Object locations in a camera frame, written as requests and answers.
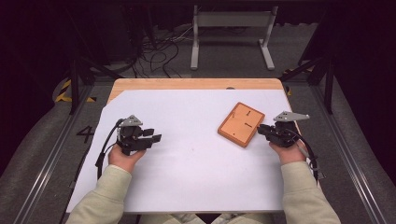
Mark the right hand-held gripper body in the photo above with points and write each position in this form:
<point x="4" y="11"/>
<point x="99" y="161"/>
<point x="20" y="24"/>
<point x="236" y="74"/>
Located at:
<point x="285" y="135"/>

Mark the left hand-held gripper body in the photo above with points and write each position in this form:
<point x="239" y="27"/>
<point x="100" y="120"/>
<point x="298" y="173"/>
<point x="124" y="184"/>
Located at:
<point x="134" y="140"/>

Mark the wooden picture frame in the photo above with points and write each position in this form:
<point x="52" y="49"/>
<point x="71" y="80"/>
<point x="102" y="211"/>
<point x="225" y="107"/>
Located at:
<point x="241" y="124"/>

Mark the person's right hand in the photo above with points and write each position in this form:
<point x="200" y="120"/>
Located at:
<point x="291" y="153"/>

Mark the person's left hand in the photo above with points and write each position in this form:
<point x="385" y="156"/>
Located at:
<point x="123" y="159"/>

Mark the yellow and black hazard tape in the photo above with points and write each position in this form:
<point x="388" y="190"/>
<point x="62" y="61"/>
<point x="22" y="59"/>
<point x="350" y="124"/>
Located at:
<point x="289" y="90"/>
<point x="63" y="90"/>

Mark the white paper sheet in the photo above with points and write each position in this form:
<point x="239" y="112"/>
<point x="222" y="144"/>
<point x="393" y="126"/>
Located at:
<point x="193" y="168"/>

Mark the dark table grommet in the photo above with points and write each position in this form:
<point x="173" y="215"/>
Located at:
<point x="230" y="88"/>

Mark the wooden table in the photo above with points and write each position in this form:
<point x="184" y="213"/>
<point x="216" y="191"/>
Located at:
<point x="186" y="84"/>

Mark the black metal stand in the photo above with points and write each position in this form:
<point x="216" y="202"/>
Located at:
<point x="74" y="81"/>
<point x="328" y="84"/>

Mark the person's legs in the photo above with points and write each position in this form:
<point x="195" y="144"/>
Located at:
<point x="186" y="219"/>

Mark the aluminium floor rail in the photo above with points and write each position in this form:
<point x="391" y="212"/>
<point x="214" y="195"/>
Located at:
<point x="49" y="161"/>
<point x="348" y="155"/>

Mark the grey metal stand frame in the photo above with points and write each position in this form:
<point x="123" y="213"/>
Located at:
<point x="195" y="46"/>

